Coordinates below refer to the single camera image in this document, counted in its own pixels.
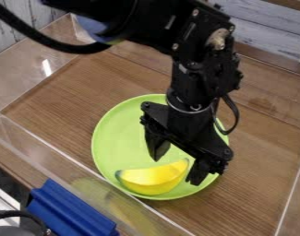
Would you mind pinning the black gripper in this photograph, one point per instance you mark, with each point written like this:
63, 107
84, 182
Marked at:
190, 130

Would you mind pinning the yellow toy banana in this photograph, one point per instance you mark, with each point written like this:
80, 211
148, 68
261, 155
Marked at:
154, 180

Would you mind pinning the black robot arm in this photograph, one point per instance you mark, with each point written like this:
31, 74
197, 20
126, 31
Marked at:
193, 32

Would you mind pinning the green round plate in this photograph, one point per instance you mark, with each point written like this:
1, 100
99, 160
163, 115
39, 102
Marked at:
119, 149

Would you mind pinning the blue plastic clamp block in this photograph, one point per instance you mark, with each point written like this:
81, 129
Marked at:
67, 215

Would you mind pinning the clear acrylic enclosure wall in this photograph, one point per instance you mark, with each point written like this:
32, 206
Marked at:
55, 95

